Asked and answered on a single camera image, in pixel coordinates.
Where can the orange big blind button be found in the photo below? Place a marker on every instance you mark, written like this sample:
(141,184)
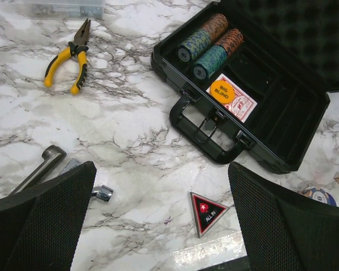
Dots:
(222,91)

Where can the black poker set case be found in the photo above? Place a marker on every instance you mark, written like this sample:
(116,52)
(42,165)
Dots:
(288,63)

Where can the green chip stack rear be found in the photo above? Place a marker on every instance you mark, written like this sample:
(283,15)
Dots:
(194,45)

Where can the dark metal clamp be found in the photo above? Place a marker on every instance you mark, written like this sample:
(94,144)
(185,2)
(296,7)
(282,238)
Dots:
(53,156)

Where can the brown chip stack rear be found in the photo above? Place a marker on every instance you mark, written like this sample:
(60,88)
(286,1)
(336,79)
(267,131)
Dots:
(215,26)

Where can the green chip stack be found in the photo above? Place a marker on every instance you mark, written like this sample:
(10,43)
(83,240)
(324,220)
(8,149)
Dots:
(209,62)
(194,45)

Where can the brown chip stack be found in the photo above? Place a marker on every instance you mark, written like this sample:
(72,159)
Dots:
(215,26)
(231,41)

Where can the brown chip stack front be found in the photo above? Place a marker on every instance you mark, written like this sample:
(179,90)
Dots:
(231,41)

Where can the left all-in triangle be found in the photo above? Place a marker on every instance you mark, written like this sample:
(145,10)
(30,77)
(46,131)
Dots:
(206,212)

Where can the green chip stack front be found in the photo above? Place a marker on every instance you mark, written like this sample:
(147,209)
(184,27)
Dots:
(209,62)

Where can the white poker chip stack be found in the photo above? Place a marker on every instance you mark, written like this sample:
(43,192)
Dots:
(319,194)

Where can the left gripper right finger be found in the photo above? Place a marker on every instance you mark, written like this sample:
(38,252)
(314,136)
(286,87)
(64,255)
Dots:
(281,229)

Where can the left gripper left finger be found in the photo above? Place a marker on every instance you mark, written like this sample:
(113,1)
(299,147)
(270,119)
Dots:
(40,226)

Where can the clear plastic screw box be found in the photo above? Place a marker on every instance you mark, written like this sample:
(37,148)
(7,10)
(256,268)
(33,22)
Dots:
(65,8)

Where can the chrome metal fitting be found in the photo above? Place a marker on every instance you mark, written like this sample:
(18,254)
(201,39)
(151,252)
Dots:
(102,193)

